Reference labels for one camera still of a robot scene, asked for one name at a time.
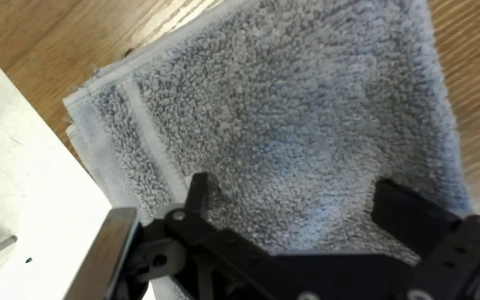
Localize grey metal mounting bar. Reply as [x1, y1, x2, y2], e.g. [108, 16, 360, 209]
[62, 206, 140, 300]

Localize white flat board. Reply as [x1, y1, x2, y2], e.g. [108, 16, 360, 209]
[0, 34, 155, 300]

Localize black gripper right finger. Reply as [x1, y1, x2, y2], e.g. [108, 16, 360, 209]
[370, 176, 463, 258]

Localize grey terry towel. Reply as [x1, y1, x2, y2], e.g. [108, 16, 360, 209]
[62, 0, 475, 300]

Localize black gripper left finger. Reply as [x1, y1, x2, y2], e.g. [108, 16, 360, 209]
[183, 169, 210, 223]

